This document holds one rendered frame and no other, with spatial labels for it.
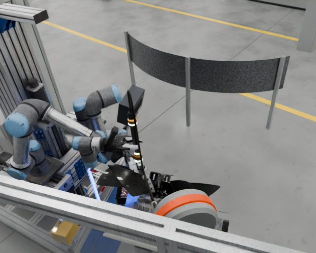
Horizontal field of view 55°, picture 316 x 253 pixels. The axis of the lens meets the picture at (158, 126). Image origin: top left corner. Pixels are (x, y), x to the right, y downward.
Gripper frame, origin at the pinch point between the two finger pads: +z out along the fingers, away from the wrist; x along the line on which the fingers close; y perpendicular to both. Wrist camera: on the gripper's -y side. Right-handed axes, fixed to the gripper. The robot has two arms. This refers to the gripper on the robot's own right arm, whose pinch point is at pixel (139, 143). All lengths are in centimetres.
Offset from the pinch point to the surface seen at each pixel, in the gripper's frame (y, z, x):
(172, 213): -46, 27, 68
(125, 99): 24, -27, -69
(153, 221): -56, 25, 77
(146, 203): 30.4, 2.9, 14.3
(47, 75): 70, -153, -176
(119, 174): 6.3, -7.6, 15.6
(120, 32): 147, -151, -467
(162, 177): 23.8, 10.3, 1.7
